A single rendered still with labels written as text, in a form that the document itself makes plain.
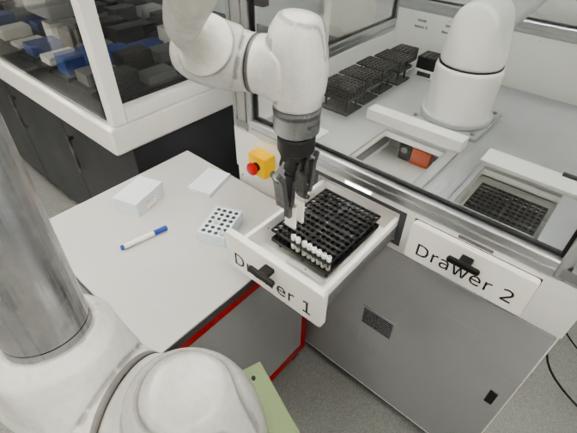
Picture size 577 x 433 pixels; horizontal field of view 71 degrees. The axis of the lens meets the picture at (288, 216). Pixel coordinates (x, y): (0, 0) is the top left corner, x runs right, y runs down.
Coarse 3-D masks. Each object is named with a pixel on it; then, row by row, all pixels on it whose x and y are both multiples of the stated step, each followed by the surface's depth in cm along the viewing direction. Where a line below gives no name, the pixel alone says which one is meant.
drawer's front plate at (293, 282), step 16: (240, 240) 92; (240, 256) 96; (256, 256) 91; (272, 256) 89; (288, 272) 85; (288, 288) 88; (304, 288) 84; (320, 288) 82; (288, 304) 92; (304, 304) 87; (320, 304) 83; (320, 320) 86
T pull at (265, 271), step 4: (248, 268) 88; (252, 268) 88; (256, 268) 88; (260, 268) 88; (264, 268) 88; (268, 268) 88; (252, 272) 88; (256, 272) 87; (260, 272) 87; (264, 272) 87; (268, 272) 87; (272, 272) 88; (256, 276) 88; (260, 276) 87; (264, 276) 87; (268, 276) 87; (264, 280) 86; (268, 280) 86; (272, 280) 86; (268, 284) 86; (272, 284) 85
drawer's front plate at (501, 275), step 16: (416, 224) 97; (416, 240) 100; (432, 240) 97; (448, 240) 93; (416, 256) 102; (480, 256) 90; (448, 272) 98; (464, 272) 95; (480, 272) 92; (496, 272) 89; (512, 272) 87; (480, 288) 94; (496, 288) 91; (512, 288) 88; (528, 288) 86; (512, 304) 91
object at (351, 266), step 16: (336, 192) 115; (352, 192) 112; (368, 208) 110; (384, 208) 107; (272, 224) 104; (384, 224) 109; (256, 240) 101; (368, 240) 106; (384, 240) 101; (288, 256) 101; (352, 256) 102; (368, 256) 97; (320, 272) 97; (336, 272) 98; (352, 272) 93; (336, 288) 89
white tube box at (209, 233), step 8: (216, 208) 121; (224, 208) 121; (208, 216) 118; (216, 216) 118; (224, 216) 118; (232, 216) 119; (240, 216) 120; (208, 224) 116; (216, 224) 116; (224, 224) 116; (232, 224) 116; (200, 232) 113; (208, 232) 114; (216, 232) 114; (224, 232) 114; (200, 240) 115; (208, 240) 114; (216, 240) 113; (224, 240) 112
